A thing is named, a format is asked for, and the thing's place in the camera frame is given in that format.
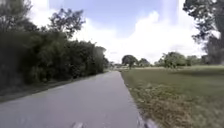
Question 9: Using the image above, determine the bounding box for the dense row of trees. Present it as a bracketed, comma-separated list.
[0, 0, 110, 91]

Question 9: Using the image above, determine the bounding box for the grass verge strip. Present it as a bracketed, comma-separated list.
[0, 71, 106, 104]

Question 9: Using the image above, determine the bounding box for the large dark tree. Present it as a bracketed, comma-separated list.
[182, 0, 224, 66]

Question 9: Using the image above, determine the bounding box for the grey paved path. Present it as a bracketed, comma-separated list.
[0, 70, 143, 128]

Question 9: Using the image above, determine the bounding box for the robot's own part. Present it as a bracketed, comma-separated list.
[142, 118, 158, 128]
[71, 121, 85, 128]

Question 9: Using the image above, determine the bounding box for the grass field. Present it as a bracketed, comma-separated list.
[118, 64, 224, 128]

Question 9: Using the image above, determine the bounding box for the distant row of trees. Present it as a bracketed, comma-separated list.
[111, 51, 209, 70]

